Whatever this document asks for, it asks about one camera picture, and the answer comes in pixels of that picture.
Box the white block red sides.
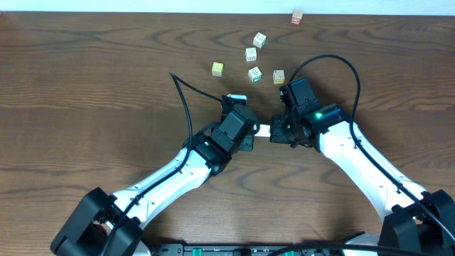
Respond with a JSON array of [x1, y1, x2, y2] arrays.
[[255, 124, 271, 137]]

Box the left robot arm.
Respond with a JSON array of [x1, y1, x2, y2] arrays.
[[50, 94, 259, 255]]

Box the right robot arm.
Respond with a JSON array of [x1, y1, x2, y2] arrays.
[[270, 78, 454, 255]]

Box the yellow sided picture block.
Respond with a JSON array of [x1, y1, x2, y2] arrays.
[[272, 70, 285, 84]]

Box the white block green side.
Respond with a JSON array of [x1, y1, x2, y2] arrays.
[[248, 67, 262, 83]]

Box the plain yellow block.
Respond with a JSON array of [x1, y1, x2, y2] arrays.
[[211, 62, 224, 77]]

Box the white block red picture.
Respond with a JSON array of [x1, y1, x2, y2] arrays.
[[245, 48, 257, 62]]

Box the white block green picture top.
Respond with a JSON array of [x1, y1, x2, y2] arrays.
[[253, 32, 267, 48]]

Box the red block at table edge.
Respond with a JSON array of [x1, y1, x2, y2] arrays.
[[291, 9, 304, 26]]

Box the left black cable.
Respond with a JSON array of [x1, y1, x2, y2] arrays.
[[99, 72, 225, 256]]

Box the black cable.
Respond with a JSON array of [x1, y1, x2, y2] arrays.
[[288, 54, 455, 246], [99, 72, 225, 256]]

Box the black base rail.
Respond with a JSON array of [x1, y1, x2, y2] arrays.
[[151, 244, 378, 256]]

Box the right black cable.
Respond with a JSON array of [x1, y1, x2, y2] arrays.
[[288, 54, 455, 246]]

